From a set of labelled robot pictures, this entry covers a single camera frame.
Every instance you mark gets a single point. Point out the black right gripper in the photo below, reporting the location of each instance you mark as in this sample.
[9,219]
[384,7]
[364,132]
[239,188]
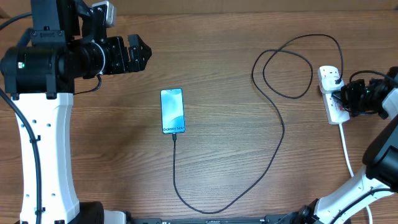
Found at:
[342,96]

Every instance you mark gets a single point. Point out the blue Samsung Galaxy smartphone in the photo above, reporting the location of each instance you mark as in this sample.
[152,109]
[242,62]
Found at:
[172,109]

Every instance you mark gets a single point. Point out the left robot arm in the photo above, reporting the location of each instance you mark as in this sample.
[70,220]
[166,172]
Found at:
[68,40]

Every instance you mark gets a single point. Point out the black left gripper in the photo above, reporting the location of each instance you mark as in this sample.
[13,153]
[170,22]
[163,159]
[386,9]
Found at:
[121,64]

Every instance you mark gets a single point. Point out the white power strip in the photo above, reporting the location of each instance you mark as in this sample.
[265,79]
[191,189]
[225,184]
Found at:
[334,111]

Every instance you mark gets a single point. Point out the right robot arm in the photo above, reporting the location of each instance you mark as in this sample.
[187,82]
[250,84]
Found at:
[377,178]

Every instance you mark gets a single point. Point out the white charger plug adapter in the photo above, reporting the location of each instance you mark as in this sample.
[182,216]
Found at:
[329,85]

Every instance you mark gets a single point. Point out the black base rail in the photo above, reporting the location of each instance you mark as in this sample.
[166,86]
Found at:
[202,220]

